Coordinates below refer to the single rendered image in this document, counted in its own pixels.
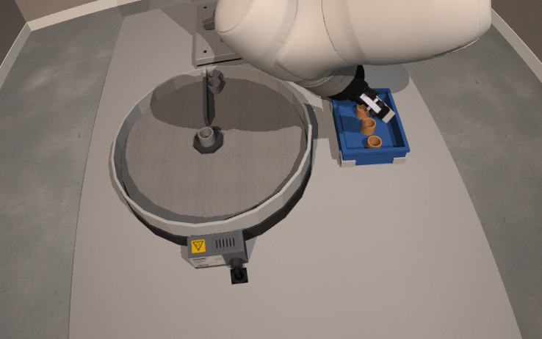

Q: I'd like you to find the grey metal bushing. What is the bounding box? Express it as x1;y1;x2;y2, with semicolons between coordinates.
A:
206;70;221;82
198;127;215;147
207;79;222;95

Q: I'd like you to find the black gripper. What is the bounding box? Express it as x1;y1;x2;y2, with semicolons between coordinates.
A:
327;65;395;123

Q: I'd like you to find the bronze bushing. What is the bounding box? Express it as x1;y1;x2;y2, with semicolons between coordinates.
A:
366;136;382;149
355;104;369;120
361;117;376;136

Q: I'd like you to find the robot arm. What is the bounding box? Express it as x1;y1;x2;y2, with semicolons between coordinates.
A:
202;0;491;96

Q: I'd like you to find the blue plastic crate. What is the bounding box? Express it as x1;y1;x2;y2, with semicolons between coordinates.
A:
329;88;410;168

